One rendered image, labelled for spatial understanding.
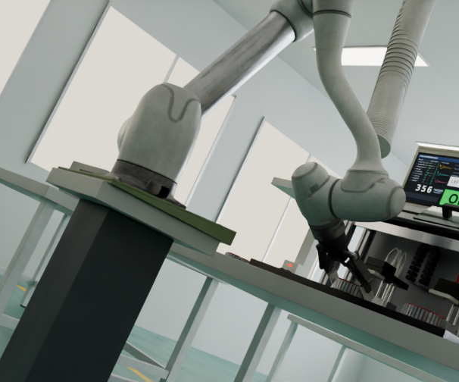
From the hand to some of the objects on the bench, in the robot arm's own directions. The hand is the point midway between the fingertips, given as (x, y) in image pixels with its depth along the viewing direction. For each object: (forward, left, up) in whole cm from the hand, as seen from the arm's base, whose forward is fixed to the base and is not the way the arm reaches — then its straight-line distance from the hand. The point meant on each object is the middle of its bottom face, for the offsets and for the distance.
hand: (351, 289), depth 187 cm
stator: (0, 0, -2) cm, 2 cm away
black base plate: (+3, -12, -6) cm, 14 cm away
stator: (+4, -24, -3) cm, 24 cm away
